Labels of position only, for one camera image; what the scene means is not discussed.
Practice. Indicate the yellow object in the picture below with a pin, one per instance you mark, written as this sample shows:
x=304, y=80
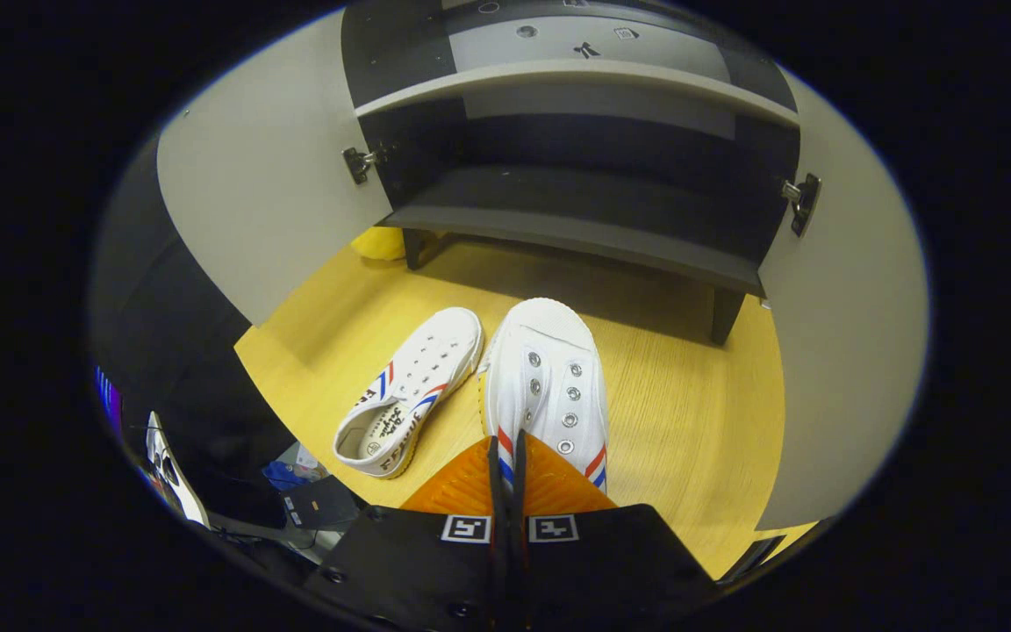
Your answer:
x=380, y=243

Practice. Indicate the grey shoe cabinet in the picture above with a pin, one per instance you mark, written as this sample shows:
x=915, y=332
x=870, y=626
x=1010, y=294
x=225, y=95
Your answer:
x=558, y=202

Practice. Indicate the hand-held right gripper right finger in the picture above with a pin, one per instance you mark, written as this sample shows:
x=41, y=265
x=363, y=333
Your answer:
x=593, y=570

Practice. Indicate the black box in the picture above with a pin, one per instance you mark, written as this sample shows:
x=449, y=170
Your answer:
x=321, y=505

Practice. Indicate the white device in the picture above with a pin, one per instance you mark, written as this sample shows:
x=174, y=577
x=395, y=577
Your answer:
x=174, y=470

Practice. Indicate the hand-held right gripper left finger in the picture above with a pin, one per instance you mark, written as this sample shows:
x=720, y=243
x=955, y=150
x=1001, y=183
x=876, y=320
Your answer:
x=435, y=570

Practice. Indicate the white canvas shoe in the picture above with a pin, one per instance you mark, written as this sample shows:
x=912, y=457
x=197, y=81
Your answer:
x=545, y=369
x=422, y=377

